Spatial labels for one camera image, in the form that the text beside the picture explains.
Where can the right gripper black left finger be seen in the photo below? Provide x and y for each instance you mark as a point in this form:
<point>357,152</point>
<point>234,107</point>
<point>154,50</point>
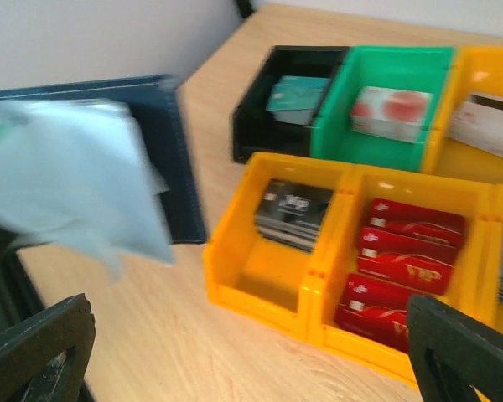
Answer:
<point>45,357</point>

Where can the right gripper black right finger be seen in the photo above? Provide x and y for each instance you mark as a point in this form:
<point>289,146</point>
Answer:
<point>453,356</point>

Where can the blue card holder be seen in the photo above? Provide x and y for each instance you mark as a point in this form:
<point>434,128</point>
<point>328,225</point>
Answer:
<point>100,167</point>

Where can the red VIP card stack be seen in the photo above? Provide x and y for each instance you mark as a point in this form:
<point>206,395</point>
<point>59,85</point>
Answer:
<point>404,250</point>

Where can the yellow bin with red cards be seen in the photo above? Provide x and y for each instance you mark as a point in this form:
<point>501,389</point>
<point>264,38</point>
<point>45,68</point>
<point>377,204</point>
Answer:
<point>466,198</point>

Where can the yellow bin with blue cards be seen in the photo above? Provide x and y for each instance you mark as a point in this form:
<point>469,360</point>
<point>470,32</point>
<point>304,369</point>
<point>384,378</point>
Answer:
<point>490,308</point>

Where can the yellow bin with dark cards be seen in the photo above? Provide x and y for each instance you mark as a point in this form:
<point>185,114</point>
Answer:
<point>260,278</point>

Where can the dark VIP card stack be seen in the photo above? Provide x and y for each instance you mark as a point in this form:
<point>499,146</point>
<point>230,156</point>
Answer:
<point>292,213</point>

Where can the white striped card stack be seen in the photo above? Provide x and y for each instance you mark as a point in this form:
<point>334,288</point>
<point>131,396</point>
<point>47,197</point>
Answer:
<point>478,122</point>

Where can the red white card stack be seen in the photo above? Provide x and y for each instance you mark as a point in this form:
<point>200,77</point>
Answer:
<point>390,113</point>

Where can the teal card stack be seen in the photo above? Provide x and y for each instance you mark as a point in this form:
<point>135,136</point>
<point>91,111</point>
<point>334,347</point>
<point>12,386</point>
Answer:
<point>294,98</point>

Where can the green bin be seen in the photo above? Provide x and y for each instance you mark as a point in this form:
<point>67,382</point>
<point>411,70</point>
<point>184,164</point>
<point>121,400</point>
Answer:
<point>424,69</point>

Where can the yellow rear bin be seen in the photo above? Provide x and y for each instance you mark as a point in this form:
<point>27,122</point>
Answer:
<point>474,68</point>

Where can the black left rear frame post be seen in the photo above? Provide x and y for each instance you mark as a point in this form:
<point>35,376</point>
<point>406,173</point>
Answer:
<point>244,8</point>

